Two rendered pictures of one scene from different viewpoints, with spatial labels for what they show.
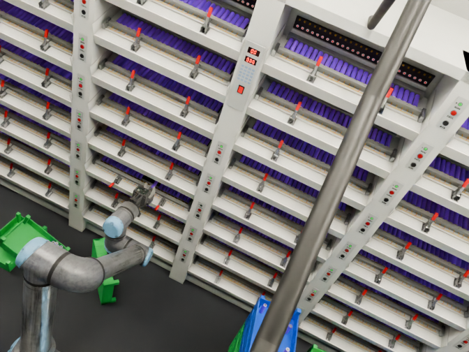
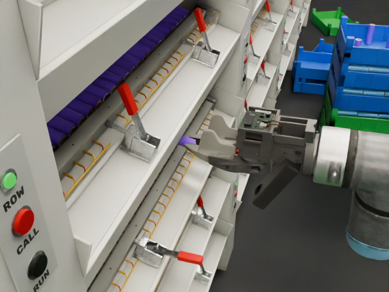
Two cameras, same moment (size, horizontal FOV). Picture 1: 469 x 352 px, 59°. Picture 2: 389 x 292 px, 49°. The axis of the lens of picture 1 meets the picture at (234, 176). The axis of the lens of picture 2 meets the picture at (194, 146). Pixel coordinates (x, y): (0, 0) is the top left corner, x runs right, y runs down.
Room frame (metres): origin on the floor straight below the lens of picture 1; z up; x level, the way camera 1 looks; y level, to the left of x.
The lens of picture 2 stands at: (1.34, 0.96, 1.05)
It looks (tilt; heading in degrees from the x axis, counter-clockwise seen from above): 36 degrees down; 282
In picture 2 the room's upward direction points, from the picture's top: straight up
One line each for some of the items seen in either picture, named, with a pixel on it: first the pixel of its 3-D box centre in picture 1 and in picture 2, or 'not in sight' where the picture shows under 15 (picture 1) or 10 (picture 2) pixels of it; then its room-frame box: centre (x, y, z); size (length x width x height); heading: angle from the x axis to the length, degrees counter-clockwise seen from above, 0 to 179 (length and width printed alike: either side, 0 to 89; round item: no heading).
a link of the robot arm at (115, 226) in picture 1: (118, 222); (389, 166); (1.16, 0.41, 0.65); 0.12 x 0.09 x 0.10; 172
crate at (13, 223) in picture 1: (14, 240); not in sight; (1.24, 1.02, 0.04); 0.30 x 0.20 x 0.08; 173
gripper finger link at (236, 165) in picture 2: not in sight; (235, 159); (1.39, 0.41, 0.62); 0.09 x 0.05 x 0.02; 177
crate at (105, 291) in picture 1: (104, 270); not in sight; (1.24, 0.48, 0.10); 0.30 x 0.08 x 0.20; 38
